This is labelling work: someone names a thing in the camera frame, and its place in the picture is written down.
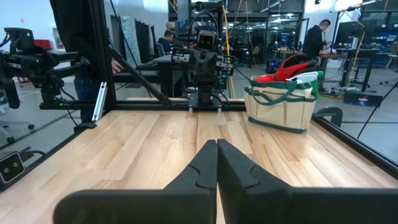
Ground yellow hanging cable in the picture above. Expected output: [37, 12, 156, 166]
[221, 4, 236, 99]

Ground person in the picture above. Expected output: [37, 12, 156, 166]
[156, 29, 175, 54]
[302, 19, 332, 60]
[49, 0, 124, 123]

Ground green spray bottle white trigger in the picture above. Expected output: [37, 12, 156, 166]
[285, 70, 325, 98]

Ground black side table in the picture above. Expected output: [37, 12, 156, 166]
[136, 55, 188, 98]

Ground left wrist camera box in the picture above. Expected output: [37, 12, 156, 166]
[197, 29, 216, 52]

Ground beige gardening bag green trim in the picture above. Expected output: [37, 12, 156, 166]
[243, 74, 318, 135]

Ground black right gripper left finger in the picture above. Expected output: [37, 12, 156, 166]
[52, 139, 218, 224]

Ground silver aluminium bracket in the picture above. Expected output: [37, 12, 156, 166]
[91, 81, 108, 123]

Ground black curved bracket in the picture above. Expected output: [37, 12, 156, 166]
[313, 106, 344, 128]

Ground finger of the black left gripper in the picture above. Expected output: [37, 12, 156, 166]
[203, 53, 219, 77]
[190, 53, 205, 77]

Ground black floor box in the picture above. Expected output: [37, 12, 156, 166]
[343, 90, 384, 108]

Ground black computer monitor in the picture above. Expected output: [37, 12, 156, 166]
[333, 21, 366, 48]

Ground table-level camera box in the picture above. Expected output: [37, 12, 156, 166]
[0, 151, 26, 185]

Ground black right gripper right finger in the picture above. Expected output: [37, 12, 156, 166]
[216, 138, 398, 224]

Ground black aluminium station frame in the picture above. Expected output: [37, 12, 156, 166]
[0, 0, 398, 192]

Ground red and black gardening glove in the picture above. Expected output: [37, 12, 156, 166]
[254, 53, 322, 83]

